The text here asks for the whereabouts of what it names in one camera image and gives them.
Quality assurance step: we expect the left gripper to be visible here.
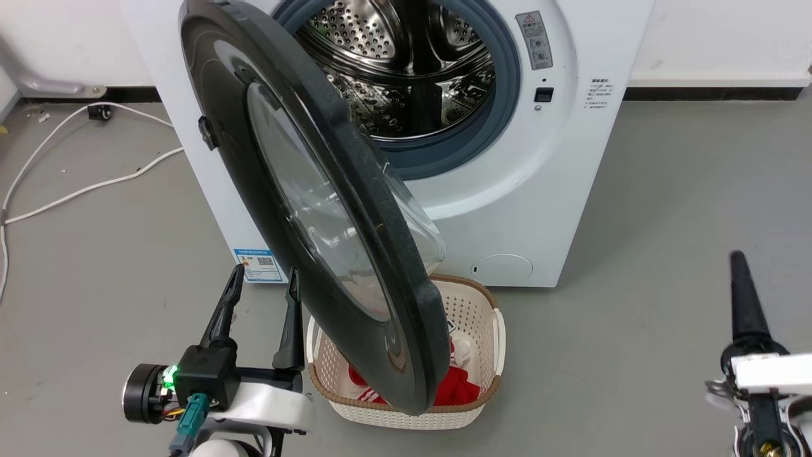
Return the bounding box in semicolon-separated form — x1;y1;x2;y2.
122;263;315;435

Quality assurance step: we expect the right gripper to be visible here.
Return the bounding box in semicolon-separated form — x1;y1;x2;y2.
705;250;812;457

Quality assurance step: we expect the dark round washer door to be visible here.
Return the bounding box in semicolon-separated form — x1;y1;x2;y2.
180;0;452;416

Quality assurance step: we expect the blue-grey rubber door gasket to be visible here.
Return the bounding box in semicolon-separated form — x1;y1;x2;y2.
273;0;522;182

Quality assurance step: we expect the white front-load washing machine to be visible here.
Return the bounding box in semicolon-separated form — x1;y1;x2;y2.
121;0;654;288

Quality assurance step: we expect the blue energy label sticker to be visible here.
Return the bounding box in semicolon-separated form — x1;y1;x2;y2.
233;248;284;283

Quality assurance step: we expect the white garment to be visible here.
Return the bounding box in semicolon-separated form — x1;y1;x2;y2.
447;321;474;370

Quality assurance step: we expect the red striped garment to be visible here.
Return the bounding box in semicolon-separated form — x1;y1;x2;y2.
348;340;483;407

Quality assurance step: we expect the cream perforated laundry basket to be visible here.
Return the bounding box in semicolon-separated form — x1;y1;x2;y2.
306;274;506;431

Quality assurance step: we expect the round white filter cover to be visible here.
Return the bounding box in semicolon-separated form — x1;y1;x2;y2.
471;254;534;284

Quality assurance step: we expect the stainless steel washer drum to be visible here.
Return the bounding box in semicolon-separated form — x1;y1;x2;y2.
295;0;499;140

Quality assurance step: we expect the grey warning sticker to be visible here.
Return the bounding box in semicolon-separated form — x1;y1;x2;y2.
515;11;554;70

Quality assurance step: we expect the teal plug gripper cable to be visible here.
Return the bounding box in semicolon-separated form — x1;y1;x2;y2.
167;393;211;457

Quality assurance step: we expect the white floor cable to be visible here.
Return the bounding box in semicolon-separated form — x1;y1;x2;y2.
0;102;174;302
0;147;185;227

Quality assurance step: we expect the grey metal floor bracket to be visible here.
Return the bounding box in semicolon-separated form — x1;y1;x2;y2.
0;37;108;100

